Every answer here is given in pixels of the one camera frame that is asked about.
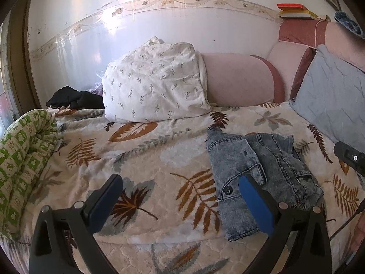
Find pink padded headboard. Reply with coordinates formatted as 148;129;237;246
267;19;364;100

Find person's right hand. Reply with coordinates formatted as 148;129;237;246
350;216;365;252

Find white patterned pillow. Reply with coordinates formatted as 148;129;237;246
102;37;211;123

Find light blue pillow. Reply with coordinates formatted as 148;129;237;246
290;45;365;152

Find green white patterned quilt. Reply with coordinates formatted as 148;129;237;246
1;109;59;240

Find blue denim jeans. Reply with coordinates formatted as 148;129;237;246
206;127;324;241

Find red yellow books stack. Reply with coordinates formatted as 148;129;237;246
276;3;319;20

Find pink cylindrical bolster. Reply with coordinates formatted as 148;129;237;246
201;53;285;107

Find black garment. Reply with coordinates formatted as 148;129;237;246
46;86;104;110

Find leaf pattern bed blanket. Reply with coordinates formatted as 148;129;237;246
1;103;364;273

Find denim garment on headboard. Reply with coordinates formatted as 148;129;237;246
334;11;365;40

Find wooden door frame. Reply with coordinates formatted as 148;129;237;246
7;0;41;115

